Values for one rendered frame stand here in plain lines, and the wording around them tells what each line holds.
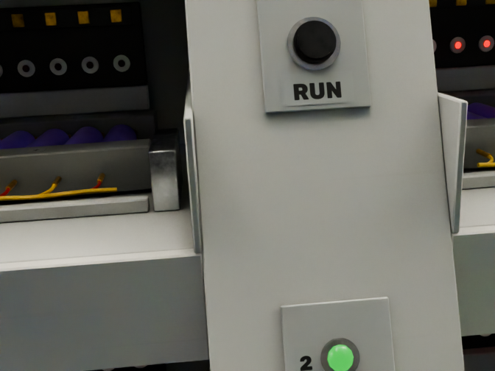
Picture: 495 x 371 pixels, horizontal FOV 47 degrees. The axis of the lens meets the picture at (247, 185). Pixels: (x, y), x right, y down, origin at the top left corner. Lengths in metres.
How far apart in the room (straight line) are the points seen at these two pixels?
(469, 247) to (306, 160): 0.07
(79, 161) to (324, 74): 0.13
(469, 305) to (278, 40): 0.13
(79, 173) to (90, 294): 0.08
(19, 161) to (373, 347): 0.18
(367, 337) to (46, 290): 0.12
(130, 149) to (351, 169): 0.11
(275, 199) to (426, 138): 0.06
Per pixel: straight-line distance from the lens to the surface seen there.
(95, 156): 0.28
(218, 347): 0.21
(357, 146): 0.22
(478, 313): 0.25
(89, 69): 0.40
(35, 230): 0.26
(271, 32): 0.22
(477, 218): 0.25
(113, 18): 0.39
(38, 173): 0.29
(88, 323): 0.23
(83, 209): 0.26
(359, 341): 0.22
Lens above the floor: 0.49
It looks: 4 degrees up
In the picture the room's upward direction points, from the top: 4 degrees counter-clockwise
